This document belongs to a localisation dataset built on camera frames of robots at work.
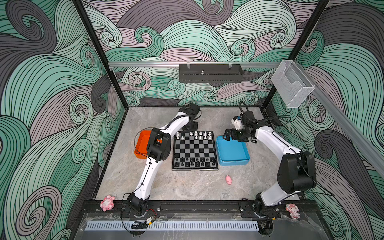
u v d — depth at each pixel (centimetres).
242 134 74
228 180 81
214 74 95
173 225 70
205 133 100
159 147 62
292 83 79
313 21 76
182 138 99
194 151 93
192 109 81
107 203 73
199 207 75
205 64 95
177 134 100
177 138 100
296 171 44
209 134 101
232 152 92
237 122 82
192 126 88
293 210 71
